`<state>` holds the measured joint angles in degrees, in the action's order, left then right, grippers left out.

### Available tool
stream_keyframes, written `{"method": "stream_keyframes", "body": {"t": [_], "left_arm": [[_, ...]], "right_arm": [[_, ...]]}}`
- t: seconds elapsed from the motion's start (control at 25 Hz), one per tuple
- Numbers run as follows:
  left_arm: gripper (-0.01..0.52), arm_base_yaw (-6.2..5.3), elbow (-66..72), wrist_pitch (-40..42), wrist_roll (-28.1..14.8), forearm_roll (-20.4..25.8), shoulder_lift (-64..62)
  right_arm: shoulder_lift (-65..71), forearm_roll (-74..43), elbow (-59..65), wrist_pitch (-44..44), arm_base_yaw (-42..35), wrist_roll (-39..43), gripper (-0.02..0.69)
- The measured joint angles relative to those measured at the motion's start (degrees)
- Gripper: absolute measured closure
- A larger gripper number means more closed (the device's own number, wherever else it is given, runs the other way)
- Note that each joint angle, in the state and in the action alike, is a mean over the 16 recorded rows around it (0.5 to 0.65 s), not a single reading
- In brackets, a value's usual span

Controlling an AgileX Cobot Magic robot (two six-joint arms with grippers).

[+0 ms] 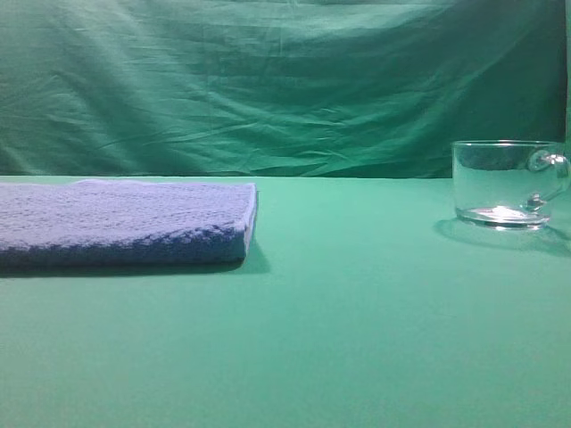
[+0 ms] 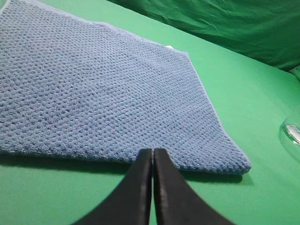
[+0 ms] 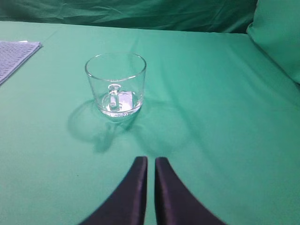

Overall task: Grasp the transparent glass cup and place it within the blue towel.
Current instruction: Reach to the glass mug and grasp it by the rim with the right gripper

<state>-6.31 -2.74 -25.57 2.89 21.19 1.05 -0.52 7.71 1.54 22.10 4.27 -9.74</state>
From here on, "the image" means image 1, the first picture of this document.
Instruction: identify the transparent glass cup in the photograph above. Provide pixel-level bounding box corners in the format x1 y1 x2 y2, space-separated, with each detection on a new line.
451 140 570 230

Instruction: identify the folded blue towel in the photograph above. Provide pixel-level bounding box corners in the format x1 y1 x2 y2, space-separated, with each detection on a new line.
1 179 258 269

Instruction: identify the green backdrop cloth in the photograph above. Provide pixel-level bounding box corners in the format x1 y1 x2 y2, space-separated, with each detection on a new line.
1 1 570 178

